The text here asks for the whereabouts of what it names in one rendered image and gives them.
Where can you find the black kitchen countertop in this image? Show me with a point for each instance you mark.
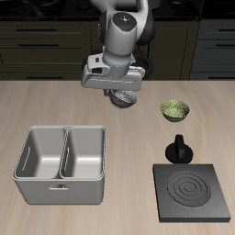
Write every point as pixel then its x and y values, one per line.
pixel 46 9

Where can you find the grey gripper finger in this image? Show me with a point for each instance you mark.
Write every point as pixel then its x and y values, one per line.
pixel 106 92

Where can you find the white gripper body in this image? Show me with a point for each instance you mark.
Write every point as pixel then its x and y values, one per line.
pixel 113 82

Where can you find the black bowl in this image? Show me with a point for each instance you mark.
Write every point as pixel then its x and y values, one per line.
pixel 123 98

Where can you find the white two-bin basket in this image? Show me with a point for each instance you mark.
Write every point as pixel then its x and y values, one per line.
pixel 61 166

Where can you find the green bowl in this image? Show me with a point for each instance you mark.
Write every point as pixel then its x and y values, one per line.
pixel 174 110

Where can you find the round black stove knob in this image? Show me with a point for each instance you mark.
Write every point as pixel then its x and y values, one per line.
pixel 179 151

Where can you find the dark grey stove plate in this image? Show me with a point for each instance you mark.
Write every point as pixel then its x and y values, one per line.
pixel 189 192

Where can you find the dark brown kitchen cupboards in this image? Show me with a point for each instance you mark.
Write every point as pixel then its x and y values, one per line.
pixel 46 50

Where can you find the dark grey kitchen cupboard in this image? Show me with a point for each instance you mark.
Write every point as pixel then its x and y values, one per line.
pixel 214 50

